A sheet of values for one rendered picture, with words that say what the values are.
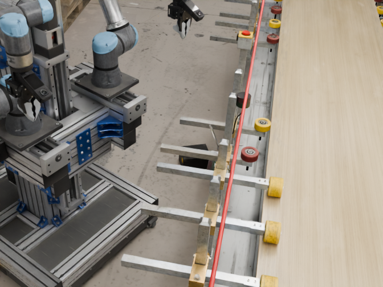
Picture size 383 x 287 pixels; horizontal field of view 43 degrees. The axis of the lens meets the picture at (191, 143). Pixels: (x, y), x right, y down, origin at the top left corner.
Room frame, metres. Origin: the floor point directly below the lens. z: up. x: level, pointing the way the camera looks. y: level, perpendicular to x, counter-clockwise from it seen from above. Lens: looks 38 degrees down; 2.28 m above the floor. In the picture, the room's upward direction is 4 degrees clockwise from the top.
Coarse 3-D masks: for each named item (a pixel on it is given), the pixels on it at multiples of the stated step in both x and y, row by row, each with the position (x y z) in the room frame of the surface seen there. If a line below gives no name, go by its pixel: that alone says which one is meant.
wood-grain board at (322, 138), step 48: (288, 0) 3.65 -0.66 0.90; (336, 0) 3.72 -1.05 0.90; (288, 48) 2.83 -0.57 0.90; (336, 48) 2.87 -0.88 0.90; (288, 96) 2.25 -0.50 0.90; (336, 96) 2.29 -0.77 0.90; (288, 144) 1.83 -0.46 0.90; (336, 144) 1.85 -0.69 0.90; (288, 192) 1.49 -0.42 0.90; (336, 192) 1.51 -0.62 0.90; (288, 240) 1.23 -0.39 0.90; (336, 240) 1.25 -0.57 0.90
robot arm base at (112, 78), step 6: (96, 72) 2.01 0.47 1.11; (102, 72) 2.00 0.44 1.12; (108, 72) 2.00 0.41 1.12; (114, 72) 2.02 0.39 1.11; (120, 72) 2.09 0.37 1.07; (96, 78) 2.00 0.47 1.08; (102, 78) 1.99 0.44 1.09; (108, 78) 2.00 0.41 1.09; (114, 78) 2.01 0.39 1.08; (120, 78) 2.04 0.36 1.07; (96, 84) 1.99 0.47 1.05; (102, 84) 1.98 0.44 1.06; (108, 84) 1.99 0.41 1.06; (114, 84) 2.00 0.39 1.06
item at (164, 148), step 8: (168, 152) 1.78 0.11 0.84; (176, 152) 1.78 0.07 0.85; (184, 152) 1.77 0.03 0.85; (192, 152) 1.77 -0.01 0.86; (200, 152) 1.77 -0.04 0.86; (208, 152) 1.77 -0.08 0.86; (216, 152) 1.78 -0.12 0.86; (216, 160) 1.75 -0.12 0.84; (232, 160) 1.74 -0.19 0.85; (240, 160) 1.73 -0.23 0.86
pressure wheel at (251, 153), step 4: (244, 148) 1.76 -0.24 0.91; (248, 148) 1.77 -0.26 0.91; (252, 148) 1.77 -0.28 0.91; (244, 152) 1.73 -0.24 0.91; (248, 152) 1.74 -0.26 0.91; (252, 152) 1.74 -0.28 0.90; (256, 152) 1.74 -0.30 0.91; (244, 156) 1.72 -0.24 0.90; (248, 156) 1.71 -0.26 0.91; (252, 156) 1.71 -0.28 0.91; (256, 156) 1.72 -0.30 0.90; (244, 160) 1.71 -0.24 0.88; (248, 160) 1.70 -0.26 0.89; (252, 160) 1.71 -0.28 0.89; (256, 160) 1.72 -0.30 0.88
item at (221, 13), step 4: (220, 12) 3.52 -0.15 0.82; (224, 12) 3.53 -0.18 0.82; (228, 12) 3.53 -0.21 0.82; (220, 16) 3.51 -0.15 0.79; (224, 16) 3.51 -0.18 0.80; (228, 16) 3.51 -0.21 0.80; (232, 16) 3.50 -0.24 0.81; (236, 16) 3.50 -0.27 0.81; (240, 16) 3.49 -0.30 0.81; (244, 16) 3.49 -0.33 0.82; (248, 16) 3.49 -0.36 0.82; (264, 20) 3.47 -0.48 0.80; (268, 20) 3.46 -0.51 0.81
